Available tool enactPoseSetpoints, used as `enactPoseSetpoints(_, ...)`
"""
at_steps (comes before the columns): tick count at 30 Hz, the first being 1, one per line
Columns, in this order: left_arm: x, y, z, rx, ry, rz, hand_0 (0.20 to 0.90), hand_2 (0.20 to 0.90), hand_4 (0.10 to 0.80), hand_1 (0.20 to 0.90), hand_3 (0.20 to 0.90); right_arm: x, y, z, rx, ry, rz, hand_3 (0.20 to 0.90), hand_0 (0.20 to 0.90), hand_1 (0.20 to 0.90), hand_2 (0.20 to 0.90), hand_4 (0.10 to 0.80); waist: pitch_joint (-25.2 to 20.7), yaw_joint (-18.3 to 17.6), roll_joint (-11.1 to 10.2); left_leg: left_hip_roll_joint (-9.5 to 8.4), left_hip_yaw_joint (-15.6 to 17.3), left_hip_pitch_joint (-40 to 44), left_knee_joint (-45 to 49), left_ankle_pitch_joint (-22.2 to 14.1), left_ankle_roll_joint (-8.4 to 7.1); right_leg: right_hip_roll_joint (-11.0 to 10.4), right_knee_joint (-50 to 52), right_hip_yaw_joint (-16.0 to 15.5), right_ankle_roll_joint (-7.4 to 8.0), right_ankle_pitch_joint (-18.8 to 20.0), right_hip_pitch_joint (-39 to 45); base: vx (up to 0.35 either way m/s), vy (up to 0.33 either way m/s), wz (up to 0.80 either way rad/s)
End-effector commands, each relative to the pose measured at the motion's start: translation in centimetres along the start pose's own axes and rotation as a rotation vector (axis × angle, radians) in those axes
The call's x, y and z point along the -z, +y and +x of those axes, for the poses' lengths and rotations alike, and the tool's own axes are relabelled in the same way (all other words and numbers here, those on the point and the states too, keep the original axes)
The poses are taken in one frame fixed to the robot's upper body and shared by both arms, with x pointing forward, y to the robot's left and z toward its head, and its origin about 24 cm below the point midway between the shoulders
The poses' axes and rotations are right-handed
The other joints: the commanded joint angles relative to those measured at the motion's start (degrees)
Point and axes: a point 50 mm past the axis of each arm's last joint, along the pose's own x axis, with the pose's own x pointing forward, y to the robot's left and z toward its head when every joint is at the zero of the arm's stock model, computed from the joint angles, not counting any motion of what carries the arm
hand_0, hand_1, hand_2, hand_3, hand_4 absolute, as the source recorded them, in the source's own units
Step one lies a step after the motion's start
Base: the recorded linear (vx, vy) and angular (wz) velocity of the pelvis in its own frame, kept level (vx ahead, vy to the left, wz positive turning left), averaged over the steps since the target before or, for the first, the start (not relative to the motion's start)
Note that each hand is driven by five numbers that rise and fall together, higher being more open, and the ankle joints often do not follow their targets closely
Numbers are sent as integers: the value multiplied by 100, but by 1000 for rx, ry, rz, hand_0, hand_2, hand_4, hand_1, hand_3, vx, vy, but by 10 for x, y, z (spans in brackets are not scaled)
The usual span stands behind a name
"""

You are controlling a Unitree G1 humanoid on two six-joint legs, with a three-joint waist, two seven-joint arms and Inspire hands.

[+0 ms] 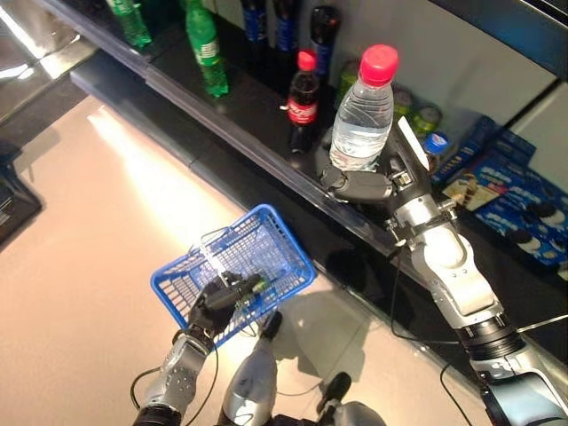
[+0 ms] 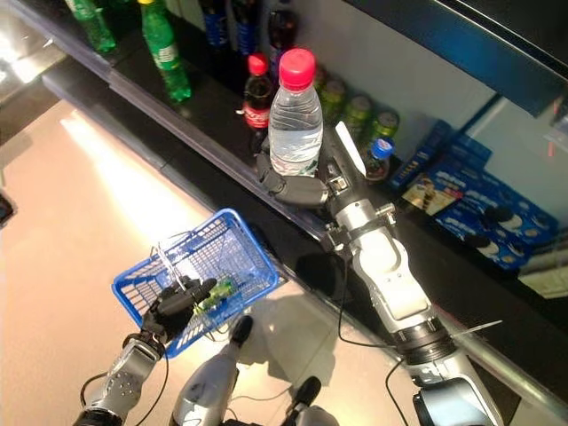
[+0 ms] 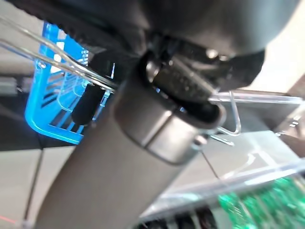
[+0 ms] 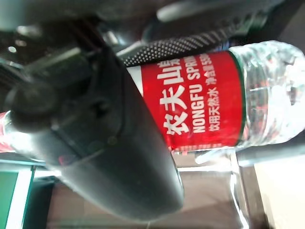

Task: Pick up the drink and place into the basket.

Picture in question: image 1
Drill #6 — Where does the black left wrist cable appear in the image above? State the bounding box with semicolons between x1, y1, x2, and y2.
130;343;221;426

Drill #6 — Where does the black robot right foot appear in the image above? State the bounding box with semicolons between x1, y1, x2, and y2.
317;371;352;409

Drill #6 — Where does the red label cola bottle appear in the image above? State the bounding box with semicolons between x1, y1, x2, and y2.
286;49;321;155

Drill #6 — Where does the slim blue biscuit box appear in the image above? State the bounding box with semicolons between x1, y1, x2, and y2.
430;114;501;184

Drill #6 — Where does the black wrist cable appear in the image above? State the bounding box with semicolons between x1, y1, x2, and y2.
130;343;221;426
389;241;474;426

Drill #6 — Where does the black display counter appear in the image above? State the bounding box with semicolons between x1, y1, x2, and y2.
0;139;43;245

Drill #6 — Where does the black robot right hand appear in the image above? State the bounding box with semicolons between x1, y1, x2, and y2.
315;117;435;217

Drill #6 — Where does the clear water bottle red cap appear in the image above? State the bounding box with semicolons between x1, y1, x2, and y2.
328;43;399;173

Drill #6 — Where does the silver robot left leg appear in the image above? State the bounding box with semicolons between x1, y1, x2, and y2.
219;341;279;426

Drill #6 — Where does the small blue cookie box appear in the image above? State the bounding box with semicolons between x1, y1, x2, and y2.
485;128;538;165

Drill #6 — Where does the blue plastic shopping basket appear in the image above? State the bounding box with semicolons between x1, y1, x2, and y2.
149;202;319;350

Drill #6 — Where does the green soda bottle yellow cap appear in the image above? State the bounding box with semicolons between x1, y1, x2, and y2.
185;0;231;99
106;0;153;49

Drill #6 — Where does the large blue cookie box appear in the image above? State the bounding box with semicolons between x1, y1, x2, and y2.
472;150;568;267

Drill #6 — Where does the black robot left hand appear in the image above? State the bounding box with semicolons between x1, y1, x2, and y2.
184;270;264;343

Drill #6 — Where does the black shelf board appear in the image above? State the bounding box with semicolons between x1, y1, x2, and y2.
425;0;568;83
37;0;568;378
69;52;568;426

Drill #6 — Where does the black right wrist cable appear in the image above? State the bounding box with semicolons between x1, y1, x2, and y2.
389;241;474;426

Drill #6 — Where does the ice cream cone box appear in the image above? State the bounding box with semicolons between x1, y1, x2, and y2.
441;170;509;212

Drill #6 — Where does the black robot left foot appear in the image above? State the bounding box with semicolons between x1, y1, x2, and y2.
259;310;284;343

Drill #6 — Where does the black robot foot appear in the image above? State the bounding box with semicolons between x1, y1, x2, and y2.
259;310;284;343
317;371;352;409

